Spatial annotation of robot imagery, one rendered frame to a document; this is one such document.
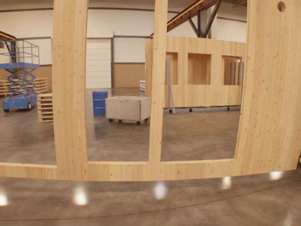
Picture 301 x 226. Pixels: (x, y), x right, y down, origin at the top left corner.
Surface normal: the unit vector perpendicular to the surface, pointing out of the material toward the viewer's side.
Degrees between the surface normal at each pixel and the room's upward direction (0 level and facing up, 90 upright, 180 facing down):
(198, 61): 90
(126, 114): 90
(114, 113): 90
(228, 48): 90
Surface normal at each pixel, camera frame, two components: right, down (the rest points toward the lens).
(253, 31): 0.12, 0.18
